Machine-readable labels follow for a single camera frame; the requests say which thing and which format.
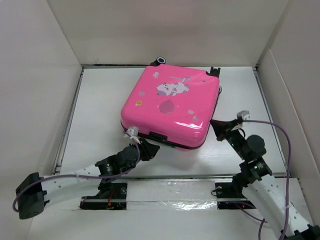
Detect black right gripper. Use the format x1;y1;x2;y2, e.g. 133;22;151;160
208;118;248;160

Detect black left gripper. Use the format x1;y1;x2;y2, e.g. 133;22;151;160
121;137;159;175

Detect pink hard-shell suitcase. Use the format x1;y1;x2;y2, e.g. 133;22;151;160
120;56;222;150

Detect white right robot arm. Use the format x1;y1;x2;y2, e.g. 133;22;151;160
210;116;320;240

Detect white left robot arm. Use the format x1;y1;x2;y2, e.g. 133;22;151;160
12;137;160;220

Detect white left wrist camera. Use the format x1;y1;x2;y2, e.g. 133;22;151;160
125;126;139;141

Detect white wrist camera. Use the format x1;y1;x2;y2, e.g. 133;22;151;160
125;126;139;141
236;110;251;125

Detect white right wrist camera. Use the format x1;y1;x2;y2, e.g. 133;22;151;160
236;110;251;125

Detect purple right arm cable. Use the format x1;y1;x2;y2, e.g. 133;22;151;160
239;119;292;240

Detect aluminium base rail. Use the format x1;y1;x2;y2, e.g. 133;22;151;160
49;174;301;211

